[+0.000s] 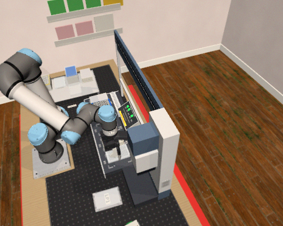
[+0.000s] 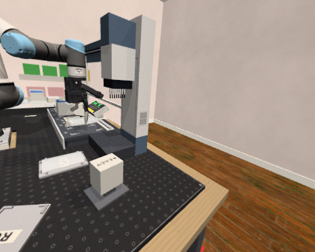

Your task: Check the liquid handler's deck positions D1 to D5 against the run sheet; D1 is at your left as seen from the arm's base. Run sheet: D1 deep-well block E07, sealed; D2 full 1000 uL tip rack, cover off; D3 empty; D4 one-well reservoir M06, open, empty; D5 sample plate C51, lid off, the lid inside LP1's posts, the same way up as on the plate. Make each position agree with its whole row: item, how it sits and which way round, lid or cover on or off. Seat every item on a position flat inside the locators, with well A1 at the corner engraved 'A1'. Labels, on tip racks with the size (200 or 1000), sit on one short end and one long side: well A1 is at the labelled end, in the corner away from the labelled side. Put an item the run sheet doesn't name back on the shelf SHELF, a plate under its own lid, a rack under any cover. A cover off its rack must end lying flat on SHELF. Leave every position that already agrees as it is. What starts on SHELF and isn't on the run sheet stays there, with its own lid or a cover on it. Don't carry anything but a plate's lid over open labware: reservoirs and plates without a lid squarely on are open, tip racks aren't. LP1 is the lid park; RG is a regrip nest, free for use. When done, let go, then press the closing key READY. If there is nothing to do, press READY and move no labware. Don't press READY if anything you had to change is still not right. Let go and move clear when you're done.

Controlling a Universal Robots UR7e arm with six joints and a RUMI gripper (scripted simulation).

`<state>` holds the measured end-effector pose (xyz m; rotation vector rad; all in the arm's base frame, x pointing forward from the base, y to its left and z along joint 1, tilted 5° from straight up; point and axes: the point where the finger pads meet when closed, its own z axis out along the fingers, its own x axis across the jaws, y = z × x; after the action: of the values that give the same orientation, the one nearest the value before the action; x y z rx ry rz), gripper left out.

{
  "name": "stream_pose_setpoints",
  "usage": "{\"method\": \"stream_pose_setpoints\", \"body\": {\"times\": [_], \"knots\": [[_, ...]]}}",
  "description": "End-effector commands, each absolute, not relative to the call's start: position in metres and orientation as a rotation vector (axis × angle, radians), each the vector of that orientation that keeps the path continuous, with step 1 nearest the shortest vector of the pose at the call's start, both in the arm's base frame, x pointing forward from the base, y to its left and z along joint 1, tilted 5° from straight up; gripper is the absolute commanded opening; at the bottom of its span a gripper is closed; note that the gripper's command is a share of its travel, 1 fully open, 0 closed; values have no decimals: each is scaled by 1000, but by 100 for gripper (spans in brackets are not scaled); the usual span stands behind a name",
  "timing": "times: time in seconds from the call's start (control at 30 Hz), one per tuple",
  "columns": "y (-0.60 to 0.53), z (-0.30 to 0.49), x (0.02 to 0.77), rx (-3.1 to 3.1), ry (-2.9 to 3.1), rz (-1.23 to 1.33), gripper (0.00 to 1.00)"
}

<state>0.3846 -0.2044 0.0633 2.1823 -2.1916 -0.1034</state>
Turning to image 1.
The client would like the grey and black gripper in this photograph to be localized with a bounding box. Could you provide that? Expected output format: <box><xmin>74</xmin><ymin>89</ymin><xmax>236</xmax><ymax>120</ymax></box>
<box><xmin>100</xmin><ymin>131</ymin><xmax>121</xmax><ymax>161</ymax></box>

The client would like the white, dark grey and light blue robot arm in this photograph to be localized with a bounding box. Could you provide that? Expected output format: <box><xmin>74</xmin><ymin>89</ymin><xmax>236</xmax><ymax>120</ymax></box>
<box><xmin>0</xmin><ymin>48</ymin><xmax>128</xmax><ymax>164</ymax></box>

